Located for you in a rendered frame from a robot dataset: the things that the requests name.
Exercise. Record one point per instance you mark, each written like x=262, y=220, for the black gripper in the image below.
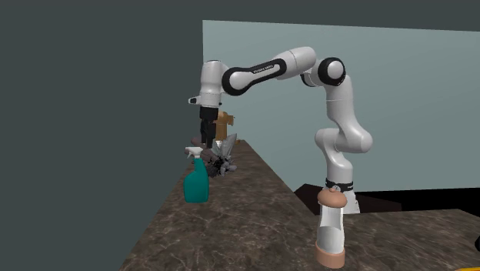
x=208, y=113

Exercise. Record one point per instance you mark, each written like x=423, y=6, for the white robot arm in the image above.
x=339, y=112

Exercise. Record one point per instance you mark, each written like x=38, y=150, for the brown wooden figure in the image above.
x=222, y=127

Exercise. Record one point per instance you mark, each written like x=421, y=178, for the grey-brown log-shaped object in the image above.
x=205, y=154

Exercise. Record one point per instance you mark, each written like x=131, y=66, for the grey spiky plant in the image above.
x=224, y=157

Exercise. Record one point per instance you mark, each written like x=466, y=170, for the teal spray bottle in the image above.
x=197, y=186

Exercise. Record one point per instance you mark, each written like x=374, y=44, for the clear grinder with tan cap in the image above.
x=330, y=236

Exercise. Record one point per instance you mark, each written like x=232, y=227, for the black object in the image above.
x=477, y=244

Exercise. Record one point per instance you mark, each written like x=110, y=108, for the yellow object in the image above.
x=470, y=269

